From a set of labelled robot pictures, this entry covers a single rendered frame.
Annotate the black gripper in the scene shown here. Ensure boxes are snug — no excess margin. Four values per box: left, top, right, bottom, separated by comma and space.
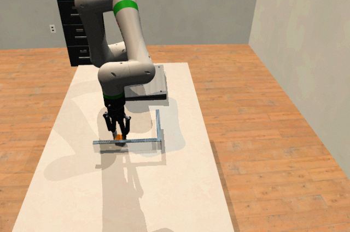
103, 106, 131, 140

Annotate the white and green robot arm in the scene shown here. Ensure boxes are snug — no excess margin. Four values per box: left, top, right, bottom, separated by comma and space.
74, 0, 155, 109

